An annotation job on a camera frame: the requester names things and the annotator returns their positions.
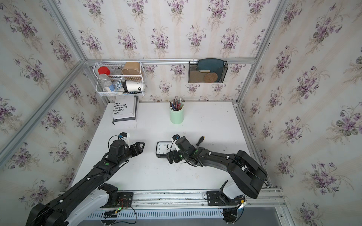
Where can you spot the round cork coaster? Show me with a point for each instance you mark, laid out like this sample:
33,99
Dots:
210,77

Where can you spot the clear plastic bottle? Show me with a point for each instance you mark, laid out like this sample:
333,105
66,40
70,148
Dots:
106,83

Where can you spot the white wire basket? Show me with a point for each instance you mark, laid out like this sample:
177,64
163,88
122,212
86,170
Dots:
117,78

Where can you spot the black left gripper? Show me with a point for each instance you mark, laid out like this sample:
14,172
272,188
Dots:
133,148

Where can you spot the grey book underneath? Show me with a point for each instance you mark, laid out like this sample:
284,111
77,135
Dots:
127,120

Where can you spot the black mesh wall organizer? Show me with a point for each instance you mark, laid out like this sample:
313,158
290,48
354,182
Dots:
196,76

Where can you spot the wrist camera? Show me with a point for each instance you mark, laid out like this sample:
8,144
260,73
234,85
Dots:
125,137
174,138

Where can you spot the black square alarm clock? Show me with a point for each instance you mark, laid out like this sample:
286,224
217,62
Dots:
162,148

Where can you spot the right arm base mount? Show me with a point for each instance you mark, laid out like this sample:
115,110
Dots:
228,195

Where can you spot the black handled screwdriver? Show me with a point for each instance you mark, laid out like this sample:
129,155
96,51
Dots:
200,141

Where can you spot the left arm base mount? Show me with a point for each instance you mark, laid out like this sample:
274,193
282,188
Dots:
118,199

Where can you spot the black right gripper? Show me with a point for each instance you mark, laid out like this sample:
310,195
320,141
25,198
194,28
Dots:
174,154

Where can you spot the red lidded jar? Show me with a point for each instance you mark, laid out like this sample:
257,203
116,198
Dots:
104,70

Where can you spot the white book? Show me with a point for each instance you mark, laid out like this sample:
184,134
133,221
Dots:
124,107

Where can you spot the green pencil cup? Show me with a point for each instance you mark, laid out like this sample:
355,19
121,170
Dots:
176,117

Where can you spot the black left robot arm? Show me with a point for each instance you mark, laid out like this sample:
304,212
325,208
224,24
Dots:
90,193

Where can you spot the brown cardboard box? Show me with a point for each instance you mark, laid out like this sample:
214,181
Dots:
131,68

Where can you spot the coloured pencils bundle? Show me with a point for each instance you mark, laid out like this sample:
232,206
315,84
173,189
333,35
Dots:
176,104

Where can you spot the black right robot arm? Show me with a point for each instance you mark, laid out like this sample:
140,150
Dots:
248,175

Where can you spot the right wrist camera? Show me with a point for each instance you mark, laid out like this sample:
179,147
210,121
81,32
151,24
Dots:
174,138

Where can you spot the teal folder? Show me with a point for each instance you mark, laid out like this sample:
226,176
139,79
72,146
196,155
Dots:
214,65

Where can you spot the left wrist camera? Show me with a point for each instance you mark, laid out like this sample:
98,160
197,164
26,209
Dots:
125,137

